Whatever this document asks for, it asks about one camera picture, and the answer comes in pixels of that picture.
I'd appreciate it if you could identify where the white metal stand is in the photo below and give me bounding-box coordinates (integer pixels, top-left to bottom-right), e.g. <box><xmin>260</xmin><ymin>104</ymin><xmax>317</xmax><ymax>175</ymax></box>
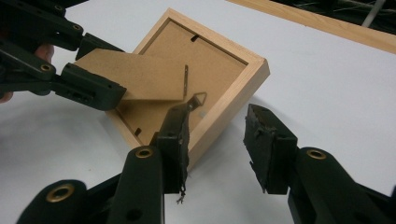
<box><xmin>361</xmin><ymin>0</ymin><xmax>388</xmax><ymax>28</ymax></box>

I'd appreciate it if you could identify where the wooden table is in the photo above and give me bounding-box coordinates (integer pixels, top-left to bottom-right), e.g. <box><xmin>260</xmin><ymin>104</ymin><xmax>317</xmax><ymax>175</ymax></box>
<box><xmin>226</xmin><ymin>0</ymin><xmax>396</xmax><ymax>56</ymax></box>

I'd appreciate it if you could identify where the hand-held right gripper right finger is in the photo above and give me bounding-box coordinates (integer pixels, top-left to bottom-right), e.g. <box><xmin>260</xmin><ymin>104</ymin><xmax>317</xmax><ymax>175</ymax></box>
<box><xmin>242</xmin><ymin>104</ymin><xmax>300</xmax><ymax>196</ymax></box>

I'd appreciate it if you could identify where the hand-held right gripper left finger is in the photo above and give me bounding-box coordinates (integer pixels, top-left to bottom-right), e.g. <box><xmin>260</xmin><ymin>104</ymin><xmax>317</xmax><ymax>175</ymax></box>
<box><xmin>149</xmin><ymin>102</ymin><xmax>191</xmax><ymax>204</ymax></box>

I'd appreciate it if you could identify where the square wooden frame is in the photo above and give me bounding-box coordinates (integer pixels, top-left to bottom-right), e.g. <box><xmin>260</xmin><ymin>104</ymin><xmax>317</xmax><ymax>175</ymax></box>
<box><xmin>74</xmin><ymin>7</ymin><xmax>271</xmax><ymax>171</ymax></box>

